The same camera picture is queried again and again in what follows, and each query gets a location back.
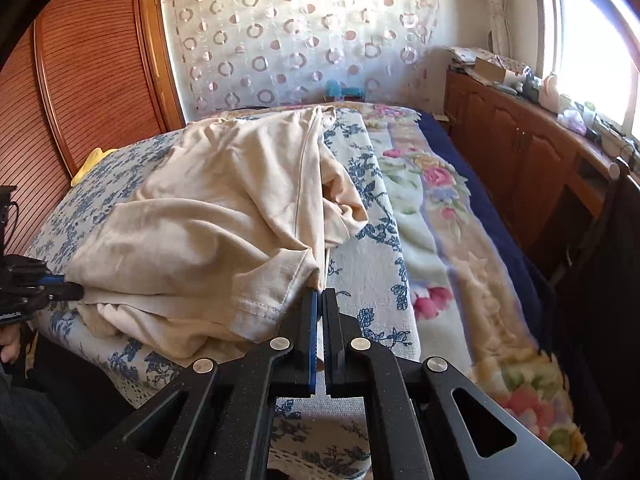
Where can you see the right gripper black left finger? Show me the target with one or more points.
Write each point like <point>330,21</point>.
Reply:
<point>213,421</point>

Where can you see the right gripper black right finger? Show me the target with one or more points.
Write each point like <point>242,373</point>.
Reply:
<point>427,420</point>

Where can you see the beige shirt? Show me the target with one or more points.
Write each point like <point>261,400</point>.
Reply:
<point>223,238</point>

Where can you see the person's left hand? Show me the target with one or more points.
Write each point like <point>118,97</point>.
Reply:
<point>10,342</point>

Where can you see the blue floral white sheet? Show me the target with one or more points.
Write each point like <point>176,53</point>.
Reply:
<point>316,438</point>

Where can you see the floral blanket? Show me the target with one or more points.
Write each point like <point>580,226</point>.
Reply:
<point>460,292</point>

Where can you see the yellow Pikachu plush toy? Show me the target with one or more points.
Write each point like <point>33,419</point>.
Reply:
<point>95,157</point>

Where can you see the dark blue mattress sheet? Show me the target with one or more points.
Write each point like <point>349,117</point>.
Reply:
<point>534,292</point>

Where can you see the wooden louvered wardrobe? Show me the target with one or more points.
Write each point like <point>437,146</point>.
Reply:
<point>86,74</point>

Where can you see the wooden side cabinet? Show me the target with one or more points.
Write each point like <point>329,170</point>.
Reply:
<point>547,183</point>

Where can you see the blue toy on headboard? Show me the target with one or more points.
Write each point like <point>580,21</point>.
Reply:
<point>338,92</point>

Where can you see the pink bottle on cabinet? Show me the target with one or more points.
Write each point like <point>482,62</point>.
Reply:
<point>549,97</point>

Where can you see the circle patterned sheer curtain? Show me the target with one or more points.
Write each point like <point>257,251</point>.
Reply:
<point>229,54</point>

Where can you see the cardboard box on cabinet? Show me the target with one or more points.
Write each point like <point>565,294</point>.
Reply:
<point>491,71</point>

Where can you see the side drape curtain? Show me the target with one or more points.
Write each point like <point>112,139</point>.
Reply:
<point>501,43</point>

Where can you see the window with wooden frame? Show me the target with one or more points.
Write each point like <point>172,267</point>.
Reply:
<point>589,62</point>

